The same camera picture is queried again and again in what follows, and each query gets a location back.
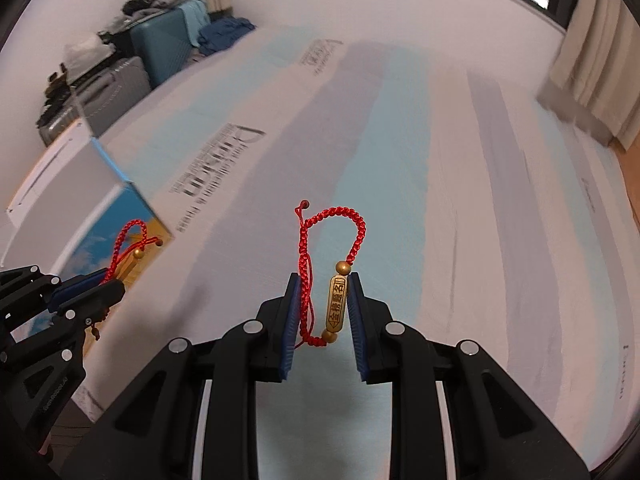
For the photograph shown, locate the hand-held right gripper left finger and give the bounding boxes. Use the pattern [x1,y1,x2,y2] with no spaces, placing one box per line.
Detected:
[75,272,303,480]

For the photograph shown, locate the light blue cloth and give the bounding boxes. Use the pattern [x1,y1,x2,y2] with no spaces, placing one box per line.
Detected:
[180,0,211,46]

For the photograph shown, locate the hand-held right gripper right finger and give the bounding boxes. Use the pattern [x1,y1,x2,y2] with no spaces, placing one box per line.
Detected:
[348,272,593,480]

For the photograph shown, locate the blue suitcase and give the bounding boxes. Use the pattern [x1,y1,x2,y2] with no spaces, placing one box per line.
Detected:
[129,7,211,88]

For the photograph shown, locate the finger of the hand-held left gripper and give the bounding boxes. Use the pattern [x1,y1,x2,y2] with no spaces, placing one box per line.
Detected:
[0,266,108,318]
[0,281,126,453]

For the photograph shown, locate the silver suitcase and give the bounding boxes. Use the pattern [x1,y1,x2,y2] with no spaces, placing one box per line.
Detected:
[37,55,151,148]

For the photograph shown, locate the white plastic bag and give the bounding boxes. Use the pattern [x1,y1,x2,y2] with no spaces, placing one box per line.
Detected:
[65,32,108,73]

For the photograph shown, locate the white and blue cardboard box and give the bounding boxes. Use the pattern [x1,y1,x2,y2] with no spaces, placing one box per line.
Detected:
[0,119,176,361]

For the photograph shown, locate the wooden panel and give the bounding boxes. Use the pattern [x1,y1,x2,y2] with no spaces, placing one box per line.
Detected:
[610,140,640,201]

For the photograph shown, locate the blue clothes pile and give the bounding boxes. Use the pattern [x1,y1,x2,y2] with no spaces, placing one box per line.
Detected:
[197,16,256,56]

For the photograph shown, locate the red string bracelet gold plaque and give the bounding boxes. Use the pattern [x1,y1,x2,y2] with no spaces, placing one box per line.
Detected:
[295,200,367,348]

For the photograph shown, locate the red string bracelet gold bead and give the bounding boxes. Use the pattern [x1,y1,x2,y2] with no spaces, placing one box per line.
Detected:
[90,219,165,341]

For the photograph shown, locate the dark and grey clothes heap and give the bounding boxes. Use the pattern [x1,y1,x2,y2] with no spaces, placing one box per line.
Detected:
[122,0,188,18]

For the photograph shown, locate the long beige curtain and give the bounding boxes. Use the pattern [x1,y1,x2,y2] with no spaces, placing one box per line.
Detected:
[537,0,640,151]

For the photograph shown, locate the striped printed bed sheet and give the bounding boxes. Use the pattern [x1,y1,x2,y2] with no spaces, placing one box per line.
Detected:
[70,22,640,480]

